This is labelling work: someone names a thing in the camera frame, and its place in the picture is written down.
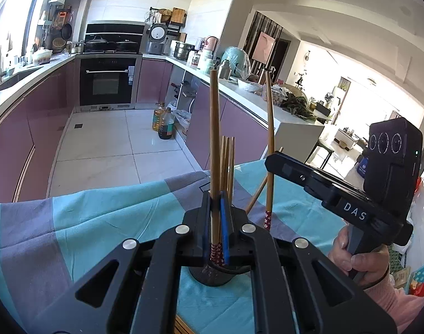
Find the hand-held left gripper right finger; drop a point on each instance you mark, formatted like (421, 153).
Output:
(226, 236)

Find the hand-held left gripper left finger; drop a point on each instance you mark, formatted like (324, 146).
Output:
(205, 229)

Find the pink electric kettle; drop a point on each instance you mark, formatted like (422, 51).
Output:
(211, 43)

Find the leafy green vegetables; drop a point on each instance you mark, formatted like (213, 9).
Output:
(297, 106)

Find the black bar stool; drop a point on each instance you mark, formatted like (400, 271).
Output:
(319, 146)

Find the stainless steel stock pot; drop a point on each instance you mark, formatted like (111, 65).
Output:
(183, 50)

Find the hanging black frying pan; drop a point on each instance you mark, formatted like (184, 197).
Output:
(66, 32)

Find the black wok with lid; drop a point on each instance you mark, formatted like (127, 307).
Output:
(126, 46)
(96, 44)

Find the large kitchen window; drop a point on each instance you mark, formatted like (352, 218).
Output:
(10, 24)

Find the steel thermos flask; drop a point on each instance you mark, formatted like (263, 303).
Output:
(225, 69)

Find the pink base cabinets with sink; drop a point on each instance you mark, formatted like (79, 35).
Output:
(31, 128)

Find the white casserole pot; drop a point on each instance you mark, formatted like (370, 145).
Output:
(41, 55)

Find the black wall rack with boards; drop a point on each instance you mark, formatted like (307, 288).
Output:
(170, 17)

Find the person's right hand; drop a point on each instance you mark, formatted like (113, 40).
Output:
(366, 264)

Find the person's right forearm pink sleeve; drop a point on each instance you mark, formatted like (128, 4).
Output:
(399, 306)

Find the pink base cabinets white counter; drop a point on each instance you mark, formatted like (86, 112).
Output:
(246, 125)

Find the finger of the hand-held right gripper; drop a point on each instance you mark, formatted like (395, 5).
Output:
(295, 172)

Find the dark cooking oil bottle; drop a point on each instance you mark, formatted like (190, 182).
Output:
(166, 125)

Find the pink wall painting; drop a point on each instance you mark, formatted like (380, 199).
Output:
(263, 47)

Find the black built-in oven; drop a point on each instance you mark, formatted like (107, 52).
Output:
(107, 83)

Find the round wall clock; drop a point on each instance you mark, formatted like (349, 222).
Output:
(307, 56)

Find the green appliance under plastic cover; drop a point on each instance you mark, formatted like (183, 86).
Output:
(236, 61)

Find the grey rice cooker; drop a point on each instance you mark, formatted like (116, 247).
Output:
(156, 40)

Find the black range hood panel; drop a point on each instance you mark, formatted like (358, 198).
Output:
(114, 29)

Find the white bowl with plastic wrap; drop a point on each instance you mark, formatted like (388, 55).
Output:
(248, 84)

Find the metal sink faucet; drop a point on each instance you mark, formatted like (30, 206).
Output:
(1, 61)

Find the black mesh utensil holder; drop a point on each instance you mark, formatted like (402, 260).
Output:
(215, 278)

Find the yellow cooking oil bottle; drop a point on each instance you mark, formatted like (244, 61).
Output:
(157, 118)

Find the teal and grey striped tablecloth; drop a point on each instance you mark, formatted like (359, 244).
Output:
(93, 215)

